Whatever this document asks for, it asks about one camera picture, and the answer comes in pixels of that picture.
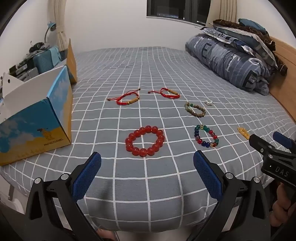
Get wooden headboard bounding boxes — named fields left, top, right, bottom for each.
left=269, top=37, right=296, bottom=121

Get beige curtain left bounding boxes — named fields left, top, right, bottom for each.
left=53, top=0, right=68, bottom=52

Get red cord bracelet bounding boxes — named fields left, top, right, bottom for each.
left=107, top=87, right=141, bottom=107
left=147, top=87, right=181, bottom=100

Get blue desk lamp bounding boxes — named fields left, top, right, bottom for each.
left=44, top=22, right=57, bottom=44

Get brown wooden bead bracelet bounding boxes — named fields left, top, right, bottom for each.
left=184, top=101, right=206, bottom=119

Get red large bead bracelet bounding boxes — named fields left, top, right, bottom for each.
left=125, top=125, right=166, bottom=158

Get beige curtain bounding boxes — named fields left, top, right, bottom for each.
left=53, top=0, right=68, bottom=52
left=218, top=0, right=237, bottom=22

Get dark window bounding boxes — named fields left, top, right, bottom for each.
left=147, top=0, right=211, bottom=26

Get grey checked bed sheet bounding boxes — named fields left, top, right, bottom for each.
left=1, top=47, right=295, bottom=232

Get beige curtain right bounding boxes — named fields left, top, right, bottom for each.
left=218, top=0, right=237, bottom=22

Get white pearl earrings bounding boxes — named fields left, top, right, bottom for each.
left=205, top=100, right=213, bottom=106

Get teal suitcase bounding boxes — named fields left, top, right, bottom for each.
left=33, top=46, right=62, bottom=74

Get right hand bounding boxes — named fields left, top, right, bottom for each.
left=269, top=183, right=295, bottom=227

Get clutter pile on suitcases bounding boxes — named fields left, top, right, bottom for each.
left=9, top=42, right=50, bottom=77

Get stacked pillows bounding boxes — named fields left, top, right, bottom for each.
left=202, top=19, right=288, bottom=76

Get blue yellow cardboard box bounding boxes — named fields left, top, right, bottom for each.
left=0, top=45, right=77, bottom=166

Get folded blue grey duvet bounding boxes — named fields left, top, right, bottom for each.
left=185, top=34, right=270, bottom=95

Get grey suitcase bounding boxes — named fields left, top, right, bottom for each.
left=16, top=67, right=39, bottom=82

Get yellow amber bead bracelet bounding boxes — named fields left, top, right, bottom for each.
left=237, top=126, right=251, bottom=140

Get multicolour glass bead bracelet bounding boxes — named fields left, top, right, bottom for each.
left=194, top=124, right=219, bottom=149

